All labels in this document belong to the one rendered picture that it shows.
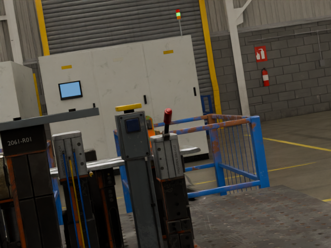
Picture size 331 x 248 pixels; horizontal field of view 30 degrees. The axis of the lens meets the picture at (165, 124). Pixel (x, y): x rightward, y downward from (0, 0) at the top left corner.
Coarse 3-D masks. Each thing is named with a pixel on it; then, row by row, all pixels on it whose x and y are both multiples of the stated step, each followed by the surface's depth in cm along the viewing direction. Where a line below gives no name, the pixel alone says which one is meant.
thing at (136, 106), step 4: (132, 104) 149; (136, 104) 150; (140, 104) 150; (116, 108) 151; (120, 108) 149; (124, 108) 149; (128, 108) 149; (132, 108) 149; (136, 108) 150; (124, 112) 152; (128, 112) 151; (132, 112) 151
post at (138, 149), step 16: (144, 112) 150; (144, 128) 150; (128, 144) 149; (144, 144) 150; (128, 160) 150; (144, 160) 150; (128, 176) 151; (144, 176) 150; (144, 192) 150; (144, 208) 151; (144, 224) 151; (160, 224) 152; (144, 240) 151; (160, 240) 151
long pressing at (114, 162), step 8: (184, 152) 179; (192, 152) 180; (96, 160) 191; (104, 160) 187; (112, 160) 183; (120, 160) 177; (56, 168) 186; (88, 168) 175; (96, 168) 175; (104, 168) 176; (56, 176) 174
